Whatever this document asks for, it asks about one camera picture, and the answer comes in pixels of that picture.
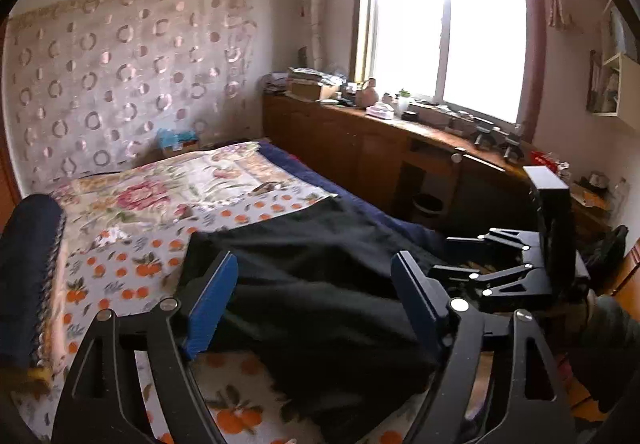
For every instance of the floral printed bedsheet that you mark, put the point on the floral printed bedsheet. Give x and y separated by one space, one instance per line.
150 204

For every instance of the pink figurine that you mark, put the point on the pink figurine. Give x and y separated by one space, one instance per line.
369 93

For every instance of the window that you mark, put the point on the window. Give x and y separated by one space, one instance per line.
450 34

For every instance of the long wooden cabinet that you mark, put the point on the long wooden cabinet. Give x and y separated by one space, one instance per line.
350 144

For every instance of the white wall shelf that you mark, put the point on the white wall shelf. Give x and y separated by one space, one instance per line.
615 74

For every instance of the circle patterned wall cloth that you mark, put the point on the circle patterned wall cloth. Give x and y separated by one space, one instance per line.
125 74

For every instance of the small potted plant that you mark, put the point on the small potted plant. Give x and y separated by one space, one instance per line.
403 102

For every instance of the black waste bin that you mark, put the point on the black waste bin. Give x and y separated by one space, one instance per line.
428 206

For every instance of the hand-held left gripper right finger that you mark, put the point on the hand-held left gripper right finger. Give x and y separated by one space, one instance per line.
415 304

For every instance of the red packet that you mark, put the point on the red packet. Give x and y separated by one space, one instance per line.
544 159

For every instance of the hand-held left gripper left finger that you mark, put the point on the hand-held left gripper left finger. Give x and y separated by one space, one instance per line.
210 311

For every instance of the blue tissue pack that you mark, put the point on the blue tissue pack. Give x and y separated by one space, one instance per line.
175 139

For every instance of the black t-shirt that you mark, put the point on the black t-shirt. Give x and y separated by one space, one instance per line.
320 299

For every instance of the stack of books and boxes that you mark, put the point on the stack of books and boxes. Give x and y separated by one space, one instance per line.
312 82

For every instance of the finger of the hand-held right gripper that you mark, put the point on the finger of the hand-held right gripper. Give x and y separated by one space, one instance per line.
492 244
480 276

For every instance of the navy blue blanket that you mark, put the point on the navy blue blanket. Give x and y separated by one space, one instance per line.
310 174

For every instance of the white tissue box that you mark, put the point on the white tissue box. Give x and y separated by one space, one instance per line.
380 111

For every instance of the black bag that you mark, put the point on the black bag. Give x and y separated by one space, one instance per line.
607 249

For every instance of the navy fringed cushion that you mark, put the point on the navy fringed cushion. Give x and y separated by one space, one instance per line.
27 274

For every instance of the wooden wardrobe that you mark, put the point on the wooden wardrobe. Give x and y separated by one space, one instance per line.
7 189

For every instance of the black gadget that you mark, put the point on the black gadget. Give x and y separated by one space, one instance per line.
486 133
514 144

